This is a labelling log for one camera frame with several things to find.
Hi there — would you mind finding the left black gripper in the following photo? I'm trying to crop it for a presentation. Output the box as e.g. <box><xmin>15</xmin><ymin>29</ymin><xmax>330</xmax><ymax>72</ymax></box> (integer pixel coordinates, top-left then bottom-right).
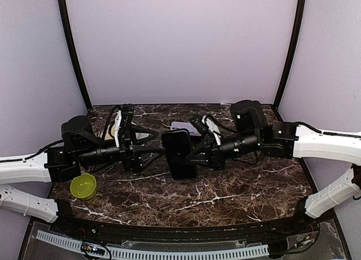
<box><xmin>77</xmin><ymin>123</ymin><xmax>166</xmax><ymax>173</ymax></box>

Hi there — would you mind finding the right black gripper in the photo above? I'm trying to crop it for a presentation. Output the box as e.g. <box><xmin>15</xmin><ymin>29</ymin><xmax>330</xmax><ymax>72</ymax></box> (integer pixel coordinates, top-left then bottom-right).
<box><xmin>185</xmin><ymin>130</ymin><xmax>261</xmax><ymax>170</ymax></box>

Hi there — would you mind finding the silver white phone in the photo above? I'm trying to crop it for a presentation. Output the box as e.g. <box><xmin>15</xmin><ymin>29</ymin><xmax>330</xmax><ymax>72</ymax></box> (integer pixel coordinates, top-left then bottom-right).
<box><xmin>135</xmin><ymin>133</ymin><xmax>150</xmax><ymax>140</ymax></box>

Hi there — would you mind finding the lavender phone case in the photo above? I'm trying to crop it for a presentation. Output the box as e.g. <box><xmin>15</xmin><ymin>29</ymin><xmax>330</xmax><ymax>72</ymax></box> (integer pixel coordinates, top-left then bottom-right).
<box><xmin>170</xmin><ymin>121</ymin><xmax>201</xmax><ymax>136</ymax></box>

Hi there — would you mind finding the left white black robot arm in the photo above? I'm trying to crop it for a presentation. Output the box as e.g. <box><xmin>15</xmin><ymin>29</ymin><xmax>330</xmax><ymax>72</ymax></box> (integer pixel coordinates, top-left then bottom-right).
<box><xmin>1</xmin><ymin>104</ymin><xmax>165</xmax><ymax>235</ymax></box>

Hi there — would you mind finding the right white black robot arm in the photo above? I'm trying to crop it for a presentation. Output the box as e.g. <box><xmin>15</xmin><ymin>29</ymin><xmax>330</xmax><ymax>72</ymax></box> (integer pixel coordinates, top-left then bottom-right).
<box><xmin>185</xmin><ymin>100</ymin><xmax>360</xmax><ymax>234</ymax></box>

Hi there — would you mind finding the tan wooden round plate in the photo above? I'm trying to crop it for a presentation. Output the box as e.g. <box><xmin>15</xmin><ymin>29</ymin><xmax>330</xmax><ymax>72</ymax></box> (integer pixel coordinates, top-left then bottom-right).
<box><xmin>105</xmin><ymin>122</ymin><xmax>118</xmax><ymax>140</ymax></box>

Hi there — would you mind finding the lime green bowl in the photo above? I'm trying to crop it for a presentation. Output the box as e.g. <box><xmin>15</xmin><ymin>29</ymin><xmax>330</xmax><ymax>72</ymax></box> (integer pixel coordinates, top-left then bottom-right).
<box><xmin>70</xmin><ymin>174</ymin><xmax>98</xmax><ymax>200</ymax></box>

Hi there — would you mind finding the white slotted cable duct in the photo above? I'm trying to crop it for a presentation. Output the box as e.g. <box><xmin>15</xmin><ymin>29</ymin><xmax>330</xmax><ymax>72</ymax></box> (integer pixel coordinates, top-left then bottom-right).
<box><xmin>36</xmin><ymin>230</ymin><xmax>270</xmax><ymax>259</ymax></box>

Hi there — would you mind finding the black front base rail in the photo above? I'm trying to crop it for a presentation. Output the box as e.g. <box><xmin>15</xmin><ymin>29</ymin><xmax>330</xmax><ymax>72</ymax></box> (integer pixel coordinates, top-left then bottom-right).
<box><xmin>30</xmin><ymin>208</ymin><xmax>336</xmax><ymax>244</ymax></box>

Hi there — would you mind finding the right black corner post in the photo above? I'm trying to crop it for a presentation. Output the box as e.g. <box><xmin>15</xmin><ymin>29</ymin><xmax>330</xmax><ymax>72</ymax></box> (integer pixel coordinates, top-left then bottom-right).
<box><xmin>272</xmin><ymin>0</ymin><xmax>306</xmax><ymax>111</ymax></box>

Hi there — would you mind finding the black corner post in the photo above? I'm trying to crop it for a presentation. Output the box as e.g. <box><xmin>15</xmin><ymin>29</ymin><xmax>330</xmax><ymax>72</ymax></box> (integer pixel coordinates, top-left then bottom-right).
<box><xmin>272</xmin><ymin>0</ymin><xmax>306</xmax><ymax>111</ymax></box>
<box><xmin>58</xmin><ymin>0</ymin><xmax>93</xmax><ymax>111</ymax></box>

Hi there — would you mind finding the left black corner post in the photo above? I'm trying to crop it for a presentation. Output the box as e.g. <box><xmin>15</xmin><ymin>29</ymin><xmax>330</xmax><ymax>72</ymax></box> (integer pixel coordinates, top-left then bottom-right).
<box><xmin>58</xmin><ymin>0</ymin><xmax>93</xmax><ymax>111</ymax></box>

